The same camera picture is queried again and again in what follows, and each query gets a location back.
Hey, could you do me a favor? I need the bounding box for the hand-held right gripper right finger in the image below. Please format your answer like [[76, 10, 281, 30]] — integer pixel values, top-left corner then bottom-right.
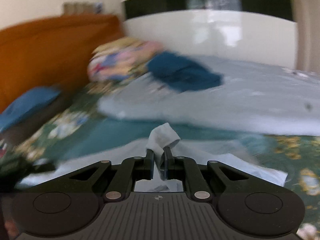
[[163, 146, 292, 202]]

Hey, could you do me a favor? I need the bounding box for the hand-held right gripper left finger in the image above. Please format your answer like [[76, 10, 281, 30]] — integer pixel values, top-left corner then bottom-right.
[[25, 149, 155, 202]]

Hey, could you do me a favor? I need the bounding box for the light blue polo shirt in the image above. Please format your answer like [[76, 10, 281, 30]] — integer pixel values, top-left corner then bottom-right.
[[15, 123, 288, 193]]

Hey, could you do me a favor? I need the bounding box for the teal floral blanket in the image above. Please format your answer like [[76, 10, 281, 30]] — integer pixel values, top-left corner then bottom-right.
[[0, 80, 320, 240]]

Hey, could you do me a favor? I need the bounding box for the blue pillow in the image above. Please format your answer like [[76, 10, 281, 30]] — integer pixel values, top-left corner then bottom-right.
[[0, 86, 62, 133]]

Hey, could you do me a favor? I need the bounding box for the dark blue garment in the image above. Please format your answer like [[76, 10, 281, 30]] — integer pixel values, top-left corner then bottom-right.
[[146, 51, 224, 93]]

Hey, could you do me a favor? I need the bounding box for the light blue duvet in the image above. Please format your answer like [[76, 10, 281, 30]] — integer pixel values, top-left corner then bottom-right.
[[97, 55, 320, 137]]

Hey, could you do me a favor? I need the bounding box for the colourful folded quilt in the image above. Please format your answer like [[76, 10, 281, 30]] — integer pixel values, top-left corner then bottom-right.
[[87, 40, 164, 82]]

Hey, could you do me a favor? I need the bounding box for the wooden headboard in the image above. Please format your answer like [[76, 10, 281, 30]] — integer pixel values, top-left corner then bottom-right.
[[0, 14, 125, 113]]

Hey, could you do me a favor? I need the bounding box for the yellow patterned pillow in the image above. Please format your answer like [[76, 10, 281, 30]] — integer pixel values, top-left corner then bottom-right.
[[92, 37, 148, 55]]

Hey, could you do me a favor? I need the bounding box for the white wardrobe with black stripe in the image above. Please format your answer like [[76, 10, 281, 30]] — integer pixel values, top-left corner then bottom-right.
[[120, 0, 298, 70]]

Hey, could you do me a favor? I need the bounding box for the row of beige boxes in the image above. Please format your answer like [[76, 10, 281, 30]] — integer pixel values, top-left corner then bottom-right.
[[62, 2, 97, 15]]

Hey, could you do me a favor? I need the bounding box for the beige door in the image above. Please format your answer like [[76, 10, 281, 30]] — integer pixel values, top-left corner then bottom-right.
[[292, 0, 313, 72]]

